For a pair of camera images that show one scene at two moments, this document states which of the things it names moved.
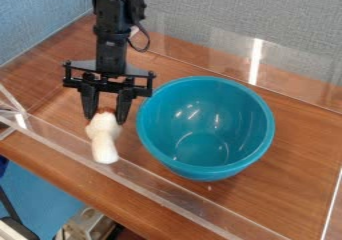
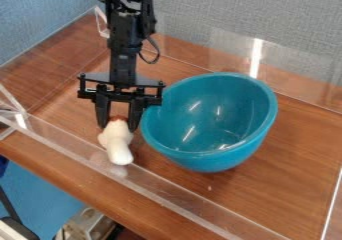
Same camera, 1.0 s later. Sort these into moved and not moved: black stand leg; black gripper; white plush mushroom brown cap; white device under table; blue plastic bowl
Moved: white plush mushroom brown cap; black gripper; blue plastic bowl
Not moved: black stand leg; white device under table
